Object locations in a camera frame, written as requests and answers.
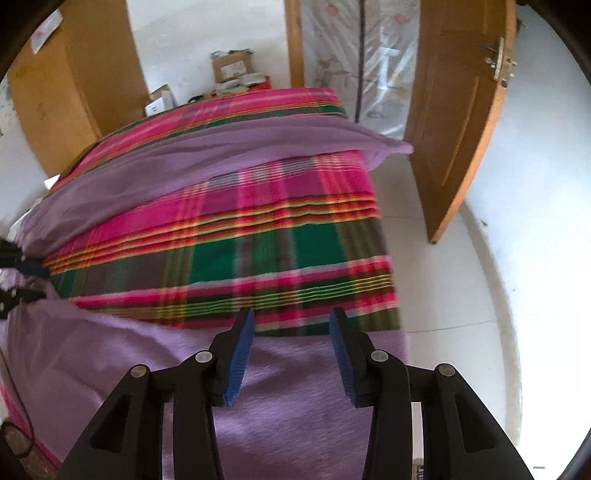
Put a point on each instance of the small black object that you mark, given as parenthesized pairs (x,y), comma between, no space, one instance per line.
(196,98)

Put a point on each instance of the wooden wardrobe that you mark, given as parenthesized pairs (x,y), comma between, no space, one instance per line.
(78,83)

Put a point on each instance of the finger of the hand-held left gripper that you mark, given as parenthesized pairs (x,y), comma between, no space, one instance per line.
(18,296)
(32,267)

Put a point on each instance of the brass door lock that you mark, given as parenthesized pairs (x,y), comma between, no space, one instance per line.
(501,62)

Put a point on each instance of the brown cardboard box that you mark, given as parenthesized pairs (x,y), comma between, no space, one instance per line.
(233,65)

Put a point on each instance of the plaid bed sheet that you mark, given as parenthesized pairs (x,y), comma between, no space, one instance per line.
(231,258)

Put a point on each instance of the wooden door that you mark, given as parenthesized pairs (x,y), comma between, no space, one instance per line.
(452,115)

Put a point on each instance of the door frame with plastic curtain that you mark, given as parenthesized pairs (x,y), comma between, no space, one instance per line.
(351,55)

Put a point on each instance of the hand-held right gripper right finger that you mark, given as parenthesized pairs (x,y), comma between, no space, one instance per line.
(344,360)

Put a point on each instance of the small white box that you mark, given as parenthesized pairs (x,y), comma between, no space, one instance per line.
(160,102)

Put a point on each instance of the grey plastic parcels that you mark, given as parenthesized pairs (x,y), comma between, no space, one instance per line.
(240,84)

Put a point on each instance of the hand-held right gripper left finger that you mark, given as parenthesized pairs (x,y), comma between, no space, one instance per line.
(240,360)

